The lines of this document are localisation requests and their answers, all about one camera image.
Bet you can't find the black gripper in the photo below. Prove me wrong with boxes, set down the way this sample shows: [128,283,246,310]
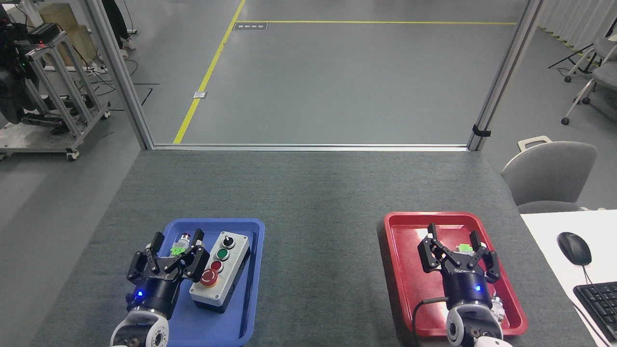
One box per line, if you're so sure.
[126,229,211,320]
[417,223,502,309]

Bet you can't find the grey push button control box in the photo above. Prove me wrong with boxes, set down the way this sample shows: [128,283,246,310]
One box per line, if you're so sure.
[189,231,252,314]

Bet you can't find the cardboard box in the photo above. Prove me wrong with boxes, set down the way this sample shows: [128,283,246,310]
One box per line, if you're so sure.
[38,3,100,67]

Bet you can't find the red plastic tray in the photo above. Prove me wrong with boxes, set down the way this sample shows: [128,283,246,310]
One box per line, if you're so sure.
[384,211,528,337]

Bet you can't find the blue plastic tray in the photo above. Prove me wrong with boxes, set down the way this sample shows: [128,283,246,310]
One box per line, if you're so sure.
[125,218,266,347]

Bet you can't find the white desk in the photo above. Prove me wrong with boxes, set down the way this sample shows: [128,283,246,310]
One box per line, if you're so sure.
[520,209,617,347]

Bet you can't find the black computer mouse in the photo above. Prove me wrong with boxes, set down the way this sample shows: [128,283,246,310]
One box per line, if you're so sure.
[557,232,592,267]

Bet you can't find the black keyboard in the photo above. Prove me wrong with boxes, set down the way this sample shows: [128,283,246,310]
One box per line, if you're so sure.
[573,282,617,343]

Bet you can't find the black machine on cart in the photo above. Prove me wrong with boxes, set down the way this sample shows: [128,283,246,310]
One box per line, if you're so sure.
[0,18,45,127]

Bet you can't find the grey office chair on wheels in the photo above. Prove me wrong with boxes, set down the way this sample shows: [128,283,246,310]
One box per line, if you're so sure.
[561,60,617,126]
[563,36,617,83]

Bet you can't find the person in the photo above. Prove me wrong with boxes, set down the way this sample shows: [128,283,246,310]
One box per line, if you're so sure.
[101,0,137,60]

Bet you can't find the white curtain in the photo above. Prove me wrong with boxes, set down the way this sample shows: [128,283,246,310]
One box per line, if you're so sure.
[537,0,617,54]

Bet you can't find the red-capped switch with green label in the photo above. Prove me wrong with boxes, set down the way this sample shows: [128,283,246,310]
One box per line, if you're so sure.
[170,232,193,256]

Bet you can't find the silver push button switch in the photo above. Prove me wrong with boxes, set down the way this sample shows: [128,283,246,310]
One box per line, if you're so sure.
[490,294,507,324]

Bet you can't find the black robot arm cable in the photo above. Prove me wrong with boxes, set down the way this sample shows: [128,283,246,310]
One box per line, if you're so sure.
[412,297,450,347]

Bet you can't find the black mouse cable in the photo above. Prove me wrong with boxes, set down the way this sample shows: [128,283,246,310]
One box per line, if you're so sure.
[569,265,613,347]

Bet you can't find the white handle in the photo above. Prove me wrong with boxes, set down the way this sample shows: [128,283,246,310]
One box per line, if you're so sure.
[517,135,553,153]

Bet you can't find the silver aluminium cross rail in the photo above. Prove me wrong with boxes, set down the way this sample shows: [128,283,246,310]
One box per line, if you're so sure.
[151,143,471,152]

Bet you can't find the silver aluminium post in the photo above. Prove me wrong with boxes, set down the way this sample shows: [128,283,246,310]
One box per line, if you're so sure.
[84,0,155,150]
[467,0,544,152]

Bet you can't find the aluminium frame cart on wheels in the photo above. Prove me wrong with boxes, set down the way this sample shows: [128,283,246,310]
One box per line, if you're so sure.
[0,31,112,162]

